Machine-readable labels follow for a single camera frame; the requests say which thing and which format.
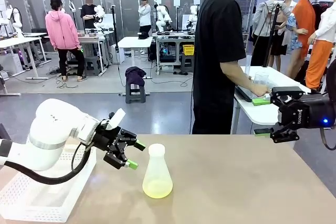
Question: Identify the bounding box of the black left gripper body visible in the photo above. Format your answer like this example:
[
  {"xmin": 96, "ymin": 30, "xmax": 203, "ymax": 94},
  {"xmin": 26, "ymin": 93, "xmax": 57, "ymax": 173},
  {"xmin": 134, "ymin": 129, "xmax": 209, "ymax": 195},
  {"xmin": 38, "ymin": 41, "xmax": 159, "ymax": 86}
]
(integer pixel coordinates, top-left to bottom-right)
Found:
[{"xmin": 91, "ymin": 120, "xmax": 127, "ymax": 162}]

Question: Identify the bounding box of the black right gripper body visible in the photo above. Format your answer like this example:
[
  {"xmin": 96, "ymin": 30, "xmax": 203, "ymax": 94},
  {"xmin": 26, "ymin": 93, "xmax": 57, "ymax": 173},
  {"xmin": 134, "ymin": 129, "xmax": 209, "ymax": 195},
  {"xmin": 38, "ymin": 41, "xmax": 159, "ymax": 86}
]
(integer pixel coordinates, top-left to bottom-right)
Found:
[{"xmin": 277, "ymin": 93, "xmax": 336, "ymax": 131}]

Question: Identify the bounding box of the clear plastic beaker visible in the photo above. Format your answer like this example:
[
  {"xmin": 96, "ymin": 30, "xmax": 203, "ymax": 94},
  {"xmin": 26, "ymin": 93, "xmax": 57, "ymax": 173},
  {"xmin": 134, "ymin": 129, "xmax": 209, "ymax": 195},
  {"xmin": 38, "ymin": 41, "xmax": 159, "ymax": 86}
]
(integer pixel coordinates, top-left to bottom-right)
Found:
[{"xmin": 254, "ymin": 71, "xmax": 270, "ymax": 89}]

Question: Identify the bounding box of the translucent plastic conical flask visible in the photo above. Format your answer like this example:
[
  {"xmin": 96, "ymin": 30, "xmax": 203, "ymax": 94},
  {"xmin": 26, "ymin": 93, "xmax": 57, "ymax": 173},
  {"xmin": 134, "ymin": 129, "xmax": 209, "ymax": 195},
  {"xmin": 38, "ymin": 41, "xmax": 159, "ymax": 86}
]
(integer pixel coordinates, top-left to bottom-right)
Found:
[{"xmin": 142, "ymin": 143, "xmax": 174, "ymax": 199}]

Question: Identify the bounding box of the person's right forearm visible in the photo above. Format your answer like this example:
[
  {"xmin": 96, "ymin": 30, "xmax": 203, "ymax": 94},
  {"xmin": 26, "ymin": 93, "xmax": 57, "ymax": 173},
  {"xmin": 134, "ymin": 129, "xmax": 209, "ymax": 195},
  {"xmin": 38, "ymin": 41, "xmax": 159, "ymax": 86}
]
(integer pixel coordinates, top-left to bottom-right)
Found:
[{"xmin": 220, "ymin": 60, "xmax": 256, "ymax": 95}]

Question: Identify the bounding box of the person's right hand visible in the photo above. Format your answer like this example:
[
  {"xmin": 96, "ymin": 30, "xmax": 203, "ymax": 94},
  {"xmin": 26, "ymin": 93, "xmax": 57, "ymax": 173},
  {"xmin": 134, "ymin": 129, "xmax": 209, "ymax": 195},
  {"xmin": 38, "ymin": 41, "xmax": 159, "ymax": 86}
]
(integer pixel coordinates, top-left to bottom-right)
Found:
[{"xmin": 251, "ymin": 84, "xmax": 271, "ymax": 98}]

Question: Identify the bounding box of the white side table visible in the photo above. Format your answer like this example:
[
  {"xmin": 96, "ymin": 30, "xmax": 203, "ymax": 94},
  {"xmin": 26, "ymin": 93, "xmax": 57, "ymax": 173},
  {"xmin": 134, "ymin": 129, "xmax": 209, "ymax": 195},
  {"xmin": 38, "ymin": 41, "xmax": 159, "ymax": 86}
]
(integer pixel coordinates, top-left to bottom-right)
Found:
[{"xmin": 232, "ymin": 66, "xmax": 313, "ymax": 133}]

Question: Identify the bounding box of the black plastic tray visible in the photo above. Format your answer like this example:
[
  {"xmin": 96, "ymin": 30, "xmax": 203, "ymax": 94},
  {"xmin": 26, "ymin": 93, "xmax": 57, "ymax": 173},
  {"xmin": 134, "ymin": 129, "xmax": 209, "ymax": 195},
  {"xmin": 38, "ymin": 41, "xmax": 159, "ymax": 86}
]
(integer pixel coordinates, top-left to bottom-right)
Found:
[{"xmin": 234, "ymin": 84, "xmax": 257, "ymax": 103}]

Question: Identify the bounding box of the mannequin in white blouse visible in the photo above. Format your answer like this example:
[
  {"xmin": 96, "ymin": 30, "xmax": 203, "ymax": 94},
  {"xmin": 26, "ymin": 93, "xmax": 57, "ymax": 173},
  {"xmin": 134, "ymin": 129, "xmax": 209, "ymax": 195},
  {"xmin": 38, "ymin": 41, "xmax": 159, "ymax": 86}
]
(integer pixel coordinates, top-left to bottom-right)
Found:
[{"xmin": 306, "ymin": 1, "xmax": 336, "ymax": 91}]

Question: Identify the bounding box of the grey plastic step stool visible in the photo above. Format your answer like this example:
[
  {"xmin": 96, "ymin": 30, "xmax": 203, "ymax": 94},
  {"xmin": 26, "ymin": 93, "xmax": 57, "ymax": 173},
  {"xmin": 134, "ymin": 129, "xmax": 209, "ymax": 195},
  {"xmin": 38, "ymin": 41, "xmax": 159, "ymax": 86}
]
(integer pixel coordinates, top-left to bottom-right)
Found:
[{"xmin": 125, "ymin": 83, "xmax": 147, "ymax": 104}]

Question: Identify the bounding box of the white shoe rack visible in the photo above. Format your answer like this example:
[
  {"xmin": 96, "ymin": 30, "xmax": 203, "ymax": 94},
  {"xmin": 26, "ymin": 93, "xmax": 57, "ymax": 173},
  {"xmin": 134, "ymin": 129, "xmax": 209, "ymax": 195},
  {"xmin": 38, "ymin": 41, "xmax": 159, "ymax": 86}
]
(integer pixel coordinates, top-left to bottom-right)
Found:
[{"xmin": 241, "ymin": 33, "xmax": 249, "ymax": 52}]

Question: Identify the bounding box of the figure in blue floral dress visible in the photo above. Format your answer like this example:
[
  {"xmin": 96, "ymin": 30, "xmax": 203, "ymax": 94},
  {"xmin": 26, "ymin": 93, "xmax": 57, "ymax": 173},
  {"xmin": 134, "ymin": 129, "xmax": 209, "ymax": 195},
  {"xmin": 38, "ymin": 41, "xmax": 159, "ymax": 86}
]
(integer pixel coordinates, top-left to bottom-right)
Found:
[{"xmin": 282, "ymin": 0, "xmax": 308, "ymax": 72}]

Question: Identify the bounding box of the dark purple cloth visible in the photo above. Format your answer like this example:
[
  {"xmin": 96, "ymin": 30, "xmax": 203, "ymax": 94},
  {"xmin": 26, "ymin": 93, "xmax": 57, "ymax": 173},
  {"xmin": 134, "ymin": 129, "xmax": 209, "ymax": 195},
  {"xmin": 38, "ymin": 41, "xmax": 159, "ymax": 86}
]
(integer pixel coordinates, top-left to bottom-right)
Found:
[{"xmin": 124, "ymin": 66, "xmax": 147, "ymax": 87}]

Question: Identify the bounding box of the mannequin in orange dress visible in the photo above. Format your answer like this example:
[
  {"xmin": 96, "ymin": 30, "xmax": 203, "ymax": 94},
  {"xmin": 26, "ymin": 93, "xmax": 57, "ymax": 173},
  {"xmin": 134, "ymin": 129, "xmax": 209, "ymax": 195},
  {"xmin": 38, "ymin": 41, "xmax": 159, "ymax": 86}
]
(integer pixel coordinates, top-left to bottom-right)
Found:
[{"xmin": 286, "ymin": 0, "xmax": 317, "ymax": 78}]

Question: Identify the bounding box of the dark grey step stool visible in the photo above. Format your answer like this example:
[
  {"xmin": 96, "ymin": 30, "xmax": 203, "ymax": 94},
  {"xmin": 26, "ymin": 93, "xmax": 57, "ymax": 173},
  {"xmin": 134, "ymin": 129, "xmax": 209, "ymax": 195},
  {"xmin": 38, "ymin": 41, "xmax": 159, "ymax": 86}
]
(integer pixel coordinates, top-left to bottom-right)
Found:
[{"xmin": 85, "ymin": 56, "xmax": 102, "ymax": 77}]

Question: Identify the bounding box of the mannequin in grey shirt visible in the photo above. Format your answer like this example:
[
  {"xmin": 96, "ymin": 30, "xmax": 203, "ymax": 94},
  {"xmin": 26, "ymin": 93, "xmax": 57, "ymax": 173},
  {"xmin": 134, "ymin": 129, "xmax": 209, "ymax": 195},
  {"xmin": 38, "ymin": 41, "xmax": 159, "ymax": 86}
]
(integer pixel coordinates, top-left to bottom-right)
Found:
[{"xmin": 248, "ymin": 0, "xmax": 292, "ymax": 68}]

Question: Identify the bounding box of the person in black t-shirt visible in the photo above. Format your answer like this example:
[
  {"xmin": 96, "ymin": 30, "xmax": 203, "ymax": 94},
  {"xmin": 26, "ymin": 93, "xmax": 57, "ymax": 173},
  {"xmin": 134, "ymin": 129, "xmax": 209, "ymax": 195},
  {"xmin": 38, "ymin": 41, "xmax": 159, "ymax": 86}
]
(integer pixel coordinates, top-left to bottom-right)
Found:
[{"xmin": 191, "ymin": 0, "xmax": 270, "ymax": 135}]

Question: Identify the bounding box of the white perforated plastic basket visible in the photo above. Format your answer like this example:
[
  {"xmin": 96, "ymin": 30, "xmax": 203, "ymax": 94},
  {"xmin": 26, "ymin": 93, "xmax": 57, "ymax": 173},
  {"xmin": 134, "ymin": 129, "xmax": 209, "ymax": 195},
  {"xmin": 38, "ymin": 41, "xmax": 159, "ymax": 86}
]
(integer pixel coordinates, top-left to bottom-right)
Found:
[{"xmin": 0, "ymin": 144, "xmax": 97, "ymax": 222}]

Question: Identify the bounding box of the white standing desk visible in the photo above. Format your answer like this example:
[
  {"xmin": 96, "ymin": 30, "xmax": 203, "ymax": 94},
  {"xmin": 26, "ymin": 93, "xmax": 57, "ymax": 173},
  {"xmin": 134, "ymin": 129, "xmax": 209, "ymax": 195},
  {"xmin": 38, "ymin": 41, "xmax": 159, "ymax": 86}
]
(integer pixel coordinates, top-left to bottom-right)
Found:
[{"xmin": 117, "ymin": 36, "xmax": 154, "ymax": 97}]

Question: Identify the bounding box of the grey topped workbench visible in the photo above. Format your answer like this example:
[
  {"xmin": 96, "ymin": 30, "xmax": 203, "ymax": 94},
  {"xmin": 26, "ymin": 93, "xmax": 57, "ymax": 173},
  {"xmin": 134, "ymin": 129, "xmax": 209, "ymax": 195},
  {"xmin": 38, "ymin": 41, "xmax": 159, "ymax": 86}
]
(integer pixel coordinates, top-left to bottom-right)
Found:
[{"xmin": 77, "ymin": 31, "xmax": 117, "ymax": 75}]

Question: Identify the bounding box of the yellow plastic basket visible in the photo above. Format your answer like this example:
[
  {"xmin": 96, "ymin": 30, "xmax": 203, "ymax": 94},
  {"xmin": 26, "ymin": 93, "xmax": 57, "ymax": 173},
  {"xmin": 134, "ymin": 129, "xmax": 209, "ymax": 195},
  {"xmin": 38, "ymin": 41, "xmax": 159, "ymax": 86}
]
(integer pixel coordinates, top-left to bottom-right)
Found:
[{"xmin": 182, "ymin": 44, "xmax": 195, "ymax": 56}]

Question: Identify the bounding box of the black light stand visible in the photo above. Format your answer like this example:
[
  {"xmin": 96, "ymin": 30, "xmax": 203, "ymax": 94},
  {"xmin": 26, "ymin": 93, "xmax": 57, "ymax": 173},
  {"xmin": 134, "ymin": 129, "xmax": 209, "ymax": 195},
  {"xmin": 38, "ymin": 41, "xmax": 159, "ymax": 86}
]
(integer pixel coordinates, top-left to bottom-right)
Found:
[{"xmin": 110, "ymin": 5, "xmax": 120, "ymax": 65}]

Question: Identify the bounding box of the person in pink hoodie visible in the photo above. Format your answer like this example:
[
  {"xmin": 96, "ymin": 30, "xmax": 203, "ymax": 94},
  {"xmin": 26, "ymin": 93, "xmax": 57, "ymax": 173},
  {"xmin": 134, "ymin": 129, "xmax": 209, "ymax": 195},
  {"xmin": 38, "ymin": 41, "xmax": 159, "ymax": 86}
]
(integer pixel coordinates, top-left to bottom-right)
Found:
[{"xmin": 45, "ymin": 0, "xmax": 88, "ymax": 82}]

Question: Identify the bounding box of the person in black printed tee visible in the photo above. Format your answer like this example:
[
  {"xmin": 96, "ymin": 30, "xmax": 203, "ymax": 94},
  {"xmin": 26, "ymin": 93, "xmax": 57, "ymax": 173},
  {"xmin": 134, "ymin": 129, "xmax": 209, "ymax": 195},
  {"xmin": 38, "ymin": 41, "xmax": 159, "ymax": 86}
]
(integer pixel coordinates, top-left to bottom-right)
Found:
[{"xmin": 80, "ymin": 0, "xmax": 99, "ymax": 29}]

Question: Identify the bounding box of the person in light grey top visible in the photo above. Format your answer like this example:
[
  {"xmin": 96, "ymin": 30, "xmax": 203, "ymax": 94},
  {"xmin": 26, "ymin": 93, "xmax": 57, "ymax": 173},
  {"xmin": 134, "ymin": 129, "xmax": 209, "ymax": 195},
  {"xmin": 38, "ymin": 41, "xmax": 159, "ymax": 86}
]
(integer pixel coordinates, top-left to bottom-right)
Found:
[{"xmin": 138, "ymin": 0, "xmax": 152, "ymax": 35}]

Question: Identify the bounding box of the long white desk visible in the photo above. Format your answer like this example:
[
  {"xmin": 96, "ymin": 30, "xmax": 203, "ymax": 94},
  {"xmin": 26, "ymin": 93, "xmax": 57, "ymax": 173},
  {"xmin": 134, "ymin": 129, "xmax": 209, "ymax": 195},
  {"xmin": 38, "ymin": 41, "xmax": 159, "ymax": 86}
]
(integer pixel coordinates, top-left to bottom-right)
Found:
[{"xmin": 0, "ymin": 33, "xmax": 52, "ymax": 81}]

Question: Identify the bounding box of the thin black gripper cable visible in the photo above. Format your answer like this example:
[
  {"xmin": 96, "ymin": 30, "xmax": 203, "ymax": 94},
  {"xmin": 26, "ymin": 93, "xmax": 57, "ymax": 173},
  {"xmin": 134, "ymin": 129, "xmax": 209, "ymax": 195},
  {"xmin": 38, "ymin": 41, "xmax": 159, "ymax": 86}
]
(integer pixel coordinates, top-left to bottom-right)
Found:
[{"xmin": 320, "ymin": 126, "xmax": 336, "ymax": 152}]

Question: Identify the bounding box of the black camera tripod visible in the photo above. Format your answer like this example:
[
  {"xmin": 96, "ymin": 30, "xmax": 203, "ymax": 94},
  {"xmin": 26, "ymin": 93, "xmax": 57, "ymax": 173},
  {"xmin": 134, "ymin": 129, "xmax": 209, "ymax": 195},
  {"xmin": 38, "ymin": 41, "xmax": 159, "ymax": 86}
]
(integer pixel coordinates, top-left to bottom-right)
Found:
[{"xmin": 262, "ymin": 1, "xmax": 283, "ymax": 68}]

